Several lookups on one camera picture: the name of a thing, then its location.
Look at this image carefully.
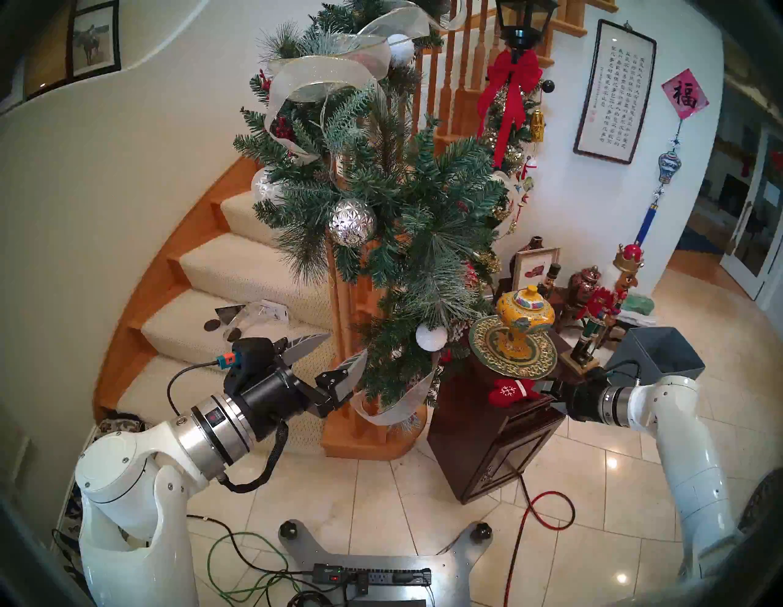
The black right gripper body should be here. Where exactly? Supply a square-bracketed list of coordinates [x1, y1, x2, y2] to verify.
[554, 382, 601, 424]

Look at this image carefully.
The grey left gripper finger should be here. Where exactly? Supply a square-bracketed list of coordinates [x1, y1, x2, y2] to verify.
[274, 333, 330, 368]
[315, 349, 366, 404]

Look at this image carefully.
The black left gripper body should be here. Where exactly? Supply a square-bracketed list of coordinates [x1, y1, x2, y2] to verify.
[242, 367, 343, 441]

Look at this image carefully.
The red mitten ornament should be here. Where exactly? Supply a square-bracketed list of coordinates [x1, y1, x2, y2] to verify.
[488, 378, 542, 408]

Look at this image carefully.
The silver faceted ball ornament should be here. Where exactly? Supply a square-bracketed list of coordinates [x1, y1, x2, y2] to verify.
[328, 199, 376, 247]

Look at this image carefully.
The shiny silver ball ornament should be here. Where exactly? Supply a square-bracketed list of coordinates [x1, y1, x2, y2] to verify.
[251, 168, 282, 203]

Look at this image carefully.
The clear plastic packaging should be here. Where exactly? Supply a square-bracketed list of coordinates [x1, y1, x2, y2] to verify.
[214, 300, 289, 328]

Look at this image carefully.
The green gold round plate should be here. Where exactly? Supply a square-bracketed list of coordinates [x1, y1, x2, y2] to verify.
[469, 315, 558, 379]

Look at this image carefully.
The grey plastic bin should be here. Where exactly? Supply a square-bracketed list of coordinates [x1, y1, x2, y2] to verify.
[606, 326, 706, 383]

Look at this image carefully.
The yellow lidded ceramic jar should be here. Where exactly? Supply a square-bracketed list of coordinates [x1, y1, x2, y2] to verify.
[495, 285, 555, 360]

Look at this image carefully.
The dark wood cabinet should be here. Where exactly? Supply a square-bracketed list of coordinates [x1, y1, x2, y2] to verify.
[427, 330, 601, 505]

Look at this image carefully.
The large red nutcracker figure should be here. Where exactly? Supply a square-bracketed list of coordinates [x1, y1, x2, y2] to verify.
[560, 242, 645, 375]

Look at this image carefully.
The carpeted wooden staircase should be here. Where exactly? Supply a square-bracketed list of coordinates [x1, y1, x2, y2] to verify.
[92, 153, 429, 461]

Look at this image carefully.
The dark red cloisonne jar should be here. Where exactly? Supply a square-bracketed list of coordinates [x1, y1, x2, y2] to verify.
[568, 265, 602, 305]

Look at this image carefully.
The black power strip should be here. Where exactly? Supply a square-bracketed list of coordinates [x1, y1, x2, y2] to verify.
[312, 564, 432, 587]

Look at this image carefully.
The white glass door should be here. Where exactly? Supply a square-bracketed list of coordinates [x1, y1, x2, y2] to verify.
[721, 122, 783, 300]

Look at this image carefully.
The gold tinsel garland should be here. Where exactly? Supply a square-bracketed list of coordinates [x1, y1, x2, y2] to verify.
[480, 80, 546, 276]

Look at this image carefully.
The blue tassel knot charm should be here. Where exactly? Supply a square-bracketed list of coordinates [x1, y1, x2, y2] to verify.
[635, 119, 683, 245]

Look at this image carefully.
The wooden balustrade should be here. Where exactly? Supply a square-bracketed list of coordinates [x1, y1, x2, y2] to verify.
[321, 0, 618, 429]

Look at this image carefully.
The framed calligraphy scroll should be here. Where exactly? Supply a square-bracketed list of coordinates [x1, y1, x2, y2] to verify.
[573, 20, 657, 165]

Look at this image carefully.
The red bow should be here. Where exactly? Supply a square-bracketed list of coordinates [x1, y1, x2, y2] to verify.
[476, 49, 544, 169]

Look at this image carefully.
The red diamond fu hanging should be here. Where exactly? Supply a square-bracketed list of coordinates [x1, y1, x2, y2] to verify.
[661, 69, 710, 120]

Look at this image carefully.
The black lantern lamp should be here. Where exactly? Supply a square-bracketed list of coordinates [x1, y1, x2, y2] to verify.
[494, 0, 560, 53]

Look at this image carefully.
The framed horse photo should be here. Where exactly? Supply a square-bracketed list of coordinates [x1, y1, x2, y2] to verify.
[66, 0, 121, 79]

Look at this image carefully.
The brown framed picture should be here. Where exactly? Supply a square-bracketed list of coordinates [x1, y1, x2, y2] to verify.
[23, 3, 75, 99]

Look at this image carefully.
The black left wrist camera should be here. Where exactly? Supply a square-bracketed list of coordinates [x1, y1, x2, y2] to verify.
[221, 337, 276, 395]

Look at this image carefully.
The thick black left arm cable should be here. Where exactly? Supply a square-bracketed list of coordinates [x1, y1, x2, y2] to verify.
[217, 421, 289, 494]

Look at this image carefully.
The black right camera cable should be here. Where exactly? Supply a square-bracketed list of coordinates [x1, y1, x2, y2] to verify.
[606, 360, 642, 387]

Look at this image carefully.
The thin black left camera cable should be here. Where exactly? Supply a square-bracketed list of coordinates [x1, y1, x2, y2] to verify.
[166, 360, 224, 417]

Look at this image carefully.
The red floor cable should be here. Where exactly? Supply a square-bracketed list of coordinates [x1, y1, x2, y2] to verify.
[503, 477, 576, 607]

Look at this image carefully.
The small white picture frame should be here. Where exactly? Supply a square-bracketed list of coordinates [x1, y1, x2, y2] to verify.
[511, 247, 561, 293]

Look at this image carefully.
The black floor cable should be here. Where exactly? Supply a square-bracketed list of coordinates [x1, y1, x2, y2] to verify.
[185, 514, 316, 577]

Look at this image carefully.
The green floor cable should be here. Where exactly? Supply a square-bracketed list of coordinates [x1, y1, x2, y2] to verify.
[207, 531, 291, 603]

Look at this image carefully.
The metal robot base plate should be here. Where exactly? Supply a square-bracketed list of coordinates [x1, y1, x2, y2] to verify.
[278, 519, 494, 607]

